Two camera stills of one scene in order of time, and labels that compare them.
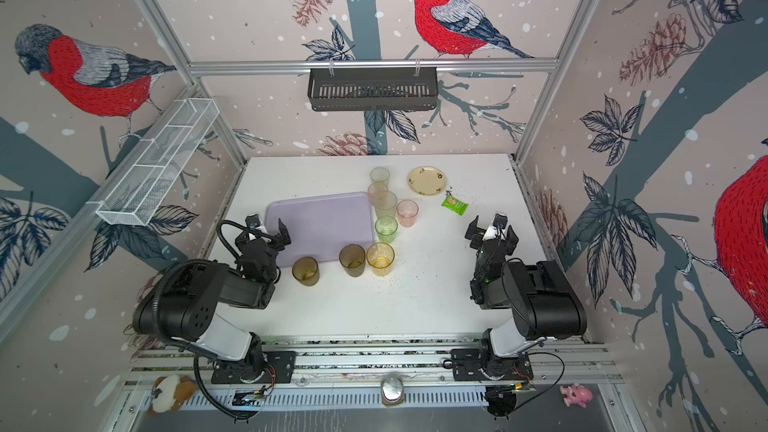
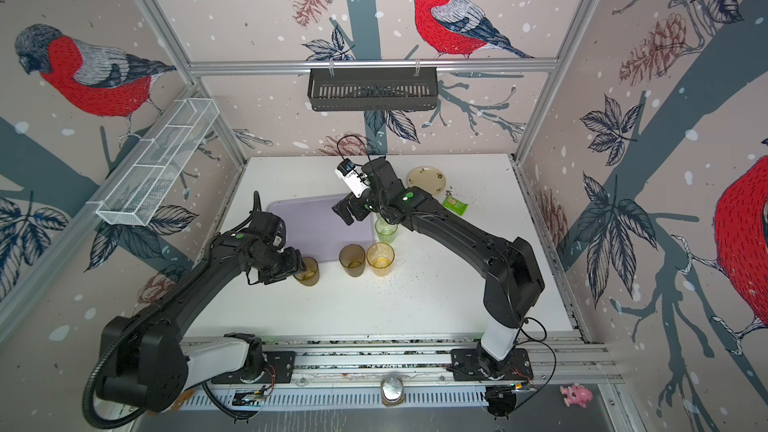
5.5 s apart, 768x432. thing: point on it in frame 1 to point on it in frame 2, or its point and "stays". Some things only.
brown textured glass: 305,269 stays
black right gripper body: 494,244 to 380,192
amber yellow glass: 380,258 stays
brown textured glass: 352,258 stays
